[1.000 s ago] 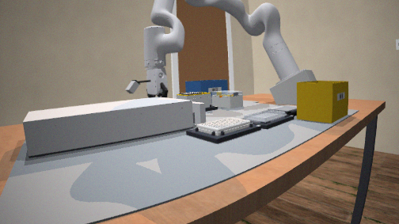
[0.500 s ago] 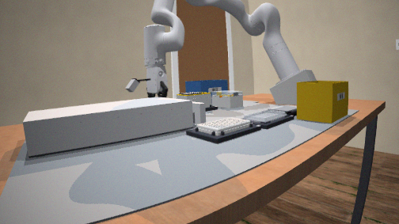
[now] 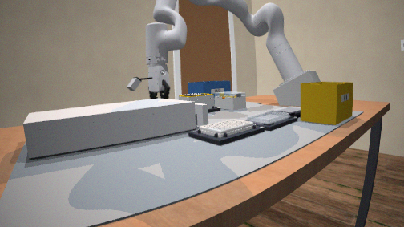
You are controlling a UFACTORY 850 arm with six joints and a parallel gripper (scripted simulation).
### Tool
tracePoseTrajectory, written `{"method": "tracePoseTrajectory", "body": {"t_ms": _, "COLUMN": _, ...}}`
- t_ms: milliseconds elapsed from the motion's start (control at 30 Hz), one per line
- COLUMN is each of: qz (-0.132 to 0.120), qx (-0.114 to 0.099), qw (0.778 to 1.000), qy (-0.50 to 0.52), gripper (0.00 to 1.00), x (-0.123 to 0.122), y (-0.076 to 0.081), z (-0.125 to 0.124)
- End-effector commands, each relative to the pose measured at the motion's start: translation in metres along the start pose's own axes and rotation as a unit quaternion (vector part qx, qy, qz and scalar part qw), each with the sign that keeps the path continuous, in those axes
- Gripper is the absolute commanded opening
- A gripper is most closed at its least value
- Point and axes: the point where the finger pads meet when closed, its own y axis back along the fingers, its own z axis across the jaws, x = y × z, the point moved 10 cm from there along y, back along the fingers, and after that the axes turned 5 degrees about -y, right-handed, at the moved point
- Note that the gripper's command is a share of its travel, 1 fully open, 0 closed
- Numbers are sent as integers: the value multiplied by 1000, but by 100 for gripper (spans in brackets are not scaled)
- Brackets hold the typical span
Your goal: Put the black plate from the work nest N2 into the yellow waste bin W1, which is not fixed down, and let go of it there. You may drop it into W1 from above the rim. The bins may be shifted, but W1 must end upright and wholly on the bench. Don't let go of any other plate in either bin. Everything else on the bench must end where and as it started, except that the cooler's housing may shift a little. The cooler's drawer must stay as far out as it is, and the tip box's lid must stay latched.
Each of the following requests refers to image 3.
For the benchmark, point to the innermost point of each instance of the grey bench mat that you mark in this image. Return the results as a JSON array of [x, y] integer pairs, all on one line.
[[104, 185]]

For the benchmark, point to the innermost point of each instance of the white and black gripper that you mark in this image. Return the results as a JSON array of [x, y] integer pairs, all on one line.
[[158, 79]]

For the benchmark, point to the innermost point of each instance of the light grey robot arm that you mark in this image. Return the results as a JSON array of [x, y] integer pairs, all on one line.
[[269, 18]]

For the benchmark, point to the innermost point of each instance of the blue open bin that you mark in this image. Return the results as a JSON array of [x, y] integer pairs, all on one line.
[[210, 87]]

